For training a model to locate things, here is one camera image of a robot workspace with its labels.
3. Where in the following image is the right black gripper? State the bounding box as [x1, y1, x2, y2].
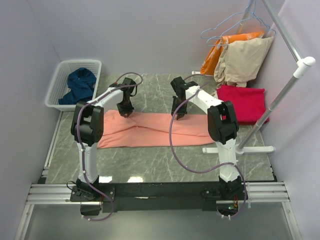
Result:
[171, 96, 188, 120]

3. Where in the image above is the pink t-shirt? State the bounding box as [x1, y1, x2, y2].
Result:
[97, 110, 214, 149]

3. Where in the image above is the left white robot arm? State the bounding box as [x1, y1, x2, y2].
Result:
[70, 77, 138, 201]

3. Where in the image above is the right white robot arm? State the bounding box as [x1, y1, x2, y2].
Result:
[169, 76, 242, 200]

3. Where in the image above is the orange hanging garment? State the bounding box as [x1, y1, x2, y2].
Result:
[200, 30, 265, 76]

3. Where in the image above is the blue t-shirt in basket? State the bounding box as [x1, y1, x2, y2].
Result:
[58, 67, 97, 105]

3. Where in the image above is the white plastic laundry basket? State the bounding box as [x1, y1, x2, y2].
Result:
[45, 59, 102, 112]

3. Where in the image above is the beige hanging garment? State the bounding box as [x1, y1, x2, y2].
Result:
[213, 36, 274, 88]

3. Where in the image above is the red folded t-shirt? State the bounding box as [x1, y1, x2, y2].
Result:
[217, 85, 266, 125]

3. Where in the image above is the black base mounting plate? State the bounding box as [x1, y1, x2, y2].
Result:
[70, 181, 248, 216]

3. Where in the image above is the white metal clothes rack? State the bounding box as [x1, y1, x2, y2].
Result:
[191, 0, 316, 156]

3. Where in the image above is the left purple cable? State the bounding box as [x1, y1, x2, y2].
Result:
[76, 71, 144, 222]

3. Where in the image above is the purple cable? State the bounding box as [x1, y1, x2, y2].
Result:
[168, 73, 248, 219]
[76, 71, 144, 222]

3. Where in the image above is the blue wire hanger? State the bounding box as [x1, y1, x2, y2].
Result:
[200, 0, 271, 45]
[200, 8, 277, 47]

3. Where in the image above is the aluminium rail frame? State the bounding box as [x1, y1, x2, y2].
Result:
[15, 182, 302, 240]

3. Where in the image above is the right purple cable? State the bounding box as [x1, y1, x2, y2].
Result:
[168, 73, 248, 219]

